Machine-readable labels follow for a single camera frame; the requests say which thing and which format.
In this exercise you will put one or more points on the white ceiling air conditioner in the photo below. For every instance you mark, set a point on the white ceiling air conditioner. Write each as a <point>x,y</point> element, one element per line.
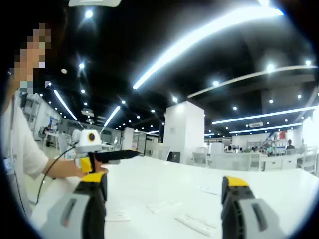
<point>94,2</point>

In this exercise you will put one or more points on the black monitor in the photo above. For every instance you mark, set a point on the black monitor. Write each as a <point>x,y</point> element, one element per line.
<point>174,156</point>

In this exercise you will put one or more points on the white socket holder cover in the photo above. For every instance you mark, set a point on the white socket holder cover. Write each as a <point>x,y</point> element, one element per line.
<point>197,225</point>
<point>164,206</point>

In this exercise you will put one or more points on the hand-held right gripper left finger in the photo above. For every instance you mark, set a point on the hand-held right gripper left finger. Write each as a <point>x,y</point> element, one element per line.
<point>94,219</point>

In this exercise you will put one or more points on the person's left hand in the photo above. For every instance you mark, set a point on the person's left hand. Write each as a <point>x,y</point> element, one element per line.
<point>79,173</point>

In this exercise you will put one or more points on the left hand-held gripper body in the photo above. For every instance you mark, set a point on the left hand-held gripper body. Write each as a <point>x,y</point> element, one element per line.
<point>83,144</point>

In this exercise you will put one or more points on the person's white shirt torso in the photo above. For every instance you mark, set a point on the person's white shirt torso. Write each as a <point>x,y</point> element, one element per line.
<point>20,149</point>

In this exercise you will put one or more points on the long white socket holder slot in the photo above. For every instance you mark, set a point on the long white socket holder slot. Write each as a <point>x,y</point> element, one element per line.
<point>208,190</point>

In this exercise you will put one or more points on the long bright ceiling light strip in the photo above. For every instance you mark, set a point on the long bright ceiling light strip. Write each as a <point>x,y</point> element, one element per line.
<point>179,47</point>

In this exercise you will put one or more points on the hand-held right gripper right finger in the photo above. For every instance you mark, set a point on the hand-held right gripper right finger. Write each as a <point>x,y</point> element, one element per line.
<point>231,214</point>

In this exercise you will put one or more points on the row of white office desks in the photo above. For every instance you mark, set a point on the row of white office desks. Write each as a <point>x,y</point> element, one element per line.
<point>249,160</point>

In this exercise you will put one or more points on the curved white ceiling rail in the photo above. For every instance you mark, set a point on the curved white ceiling rail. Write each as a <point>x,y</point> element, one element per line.
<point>249,75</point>

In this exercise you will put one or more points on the white square pillar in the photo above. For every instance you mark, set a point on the white square pillar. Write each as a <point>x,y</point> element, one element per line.
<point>184,132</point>

